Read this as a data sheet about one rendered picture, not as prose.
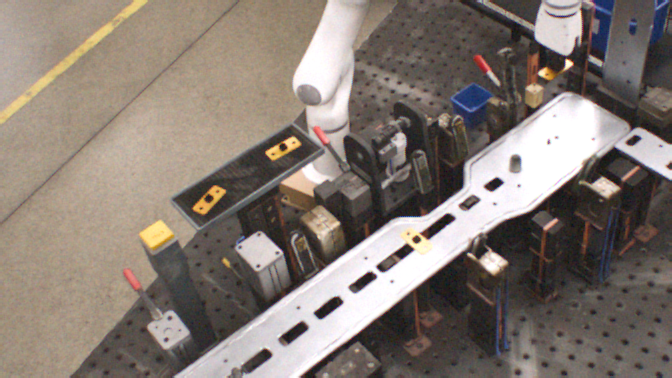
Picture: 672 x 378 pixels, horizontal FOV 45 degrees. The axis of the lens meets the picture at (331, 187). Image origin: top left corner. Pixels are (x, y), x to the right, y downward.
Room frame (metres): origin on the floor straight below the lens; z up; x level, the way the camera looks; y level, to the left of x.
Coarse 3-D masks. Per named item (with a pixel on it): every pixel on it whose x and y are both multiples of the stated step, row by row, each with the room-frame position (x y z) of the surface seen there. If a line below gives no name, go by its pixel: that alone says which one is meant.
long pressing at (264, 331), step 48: (576, 96) 1.62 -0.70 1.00; (528, 144) 1.47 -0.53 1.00; (576, 144) 1.44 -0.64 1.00; (480, 192) 1.34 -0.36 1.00; (528, 192) 1.31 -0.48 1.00; (384, 240) 1.24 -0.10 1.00; (432, 240) 1.22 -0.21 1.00; (336, 288) 1.13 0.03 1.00; (384, 288) 1.11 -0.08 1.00; (240, 336) 1.05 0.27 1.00; (336, 336) 1.00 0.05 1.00
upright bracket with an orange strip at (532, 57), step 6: (534, 42) 1.64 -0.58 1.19; (534, 48) 1.64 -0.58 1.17; (528, 54) 1.64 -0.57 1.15; (534, 54) 1.64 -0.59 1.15; (528, 60) 1.64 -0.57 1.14; (534, 60) 1.64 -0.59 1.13; (528, 66) 1.64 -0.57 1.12; (534, 66) 1.64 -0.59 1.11; (528, 72) 1.64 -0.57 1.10; (534, 72) 1.64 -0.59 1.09; (528, 78) 1.64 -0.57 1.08; (534, 78) 1.64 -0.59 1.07; (528, 84) 1.64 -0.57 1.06
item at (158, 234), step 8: (160, 224) 1.29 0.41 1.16; (144, 232) 1.27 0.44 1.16; (152, 232) 1.27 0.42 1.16; (160, 232) 1.26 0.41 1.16; (168, 232) 1.26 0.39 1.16; (144, 240) 1.25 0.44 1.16; (152, 240) 1.24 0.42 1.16; (160, 240) 1.24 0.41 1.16; (168, 240) 1.24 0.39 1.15; (152, 248) 1.22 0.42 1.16
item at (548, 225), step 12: (540, 216) 1.24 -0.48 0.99; (540, 228) 1.21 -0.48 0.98; (552, 228) 1.19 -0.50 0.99; (540, 240) 1.20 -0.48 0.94; (552, 240) 1.18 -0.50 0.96; (540, 252) 1.20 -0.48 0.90; (552, 252) 1.18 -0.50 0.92; (540, 264) 1.20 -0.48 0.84; (552, 264) 1.20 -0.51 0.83; (528, 276) 1.23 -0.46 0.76; (540, 276) 1.20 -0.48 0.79; (552, 276) 1.19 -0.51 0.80; (528, 288) 1.22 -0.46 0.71; (540, 288) 1.19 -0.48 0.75; (552, 288) 1.19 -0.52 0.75; (540, 300) 1.18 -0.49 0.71; (552, 300) 1.18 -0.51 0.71
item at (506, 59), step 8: (504, 48) 1.61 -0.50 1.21; (504, 56) 1.59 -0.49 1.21; (512, 56) 1.57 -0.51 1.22; (504, 64) 1.58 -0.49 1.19; (512, 64) 1.56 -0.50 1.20; (504, 72) 1.58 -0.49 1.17; (512, 72) 1.59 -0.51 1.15; (504, 80) 1.58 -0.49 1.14; (512, 80) 1.59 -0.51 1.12; (504, 88) 1.58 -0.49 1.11; (512, 88) 1.59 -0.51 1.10; (504, 96) 1.57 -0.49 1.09; (512, 96) 1.59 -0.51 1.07
